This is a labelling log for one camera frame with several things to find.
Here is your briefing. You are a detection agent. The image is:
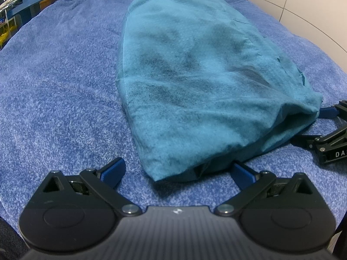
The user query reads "blue fleece blanket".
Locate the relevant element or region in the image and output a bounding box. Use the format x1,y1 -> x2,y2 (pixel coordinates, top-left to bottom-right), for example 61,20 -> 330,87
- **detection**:
0,0 -> 347,250

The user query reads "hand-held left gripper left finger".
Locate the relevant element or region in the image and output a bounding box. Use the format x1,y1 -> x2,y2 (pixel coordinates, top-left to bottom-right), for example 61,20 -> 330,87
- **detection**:
36,157 -> 143,217

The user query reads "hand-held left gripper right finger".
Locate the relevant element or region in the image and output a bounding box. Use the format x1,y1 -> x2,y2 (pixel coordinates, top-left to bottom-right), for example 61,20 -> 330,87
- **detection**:
214,161 -> 318,217

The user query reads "teal hoodie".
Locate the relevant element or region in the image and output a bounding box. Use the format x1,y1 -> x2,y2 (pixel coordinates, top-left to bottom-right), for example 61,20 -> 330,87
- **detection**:
115,0 -> 324,183

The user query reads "dark cloth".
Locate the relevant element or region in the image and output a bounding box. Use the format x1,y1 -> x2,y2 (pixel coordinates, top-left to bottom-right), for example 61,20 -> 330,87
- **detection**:
0,217 -> 29,260

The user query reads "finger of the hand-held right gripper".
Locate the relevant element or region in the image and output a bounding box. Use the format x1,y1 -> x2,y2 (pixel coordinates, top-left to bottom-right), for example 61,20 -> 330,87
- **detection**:
319,100 -> 347,120
291,126 -> 347,149

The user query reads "beige wardrobe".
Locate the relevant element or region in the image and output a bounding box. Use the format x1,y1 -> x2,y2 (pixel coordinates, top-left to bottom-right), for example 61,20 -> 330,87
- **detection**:
244,0 -> 347,69

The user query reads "blue shelf unit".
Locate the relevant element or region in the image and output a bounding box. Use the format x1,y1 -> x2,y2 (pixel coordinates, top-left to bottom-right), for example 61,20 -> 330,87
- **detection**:
0,0 -> 80,50

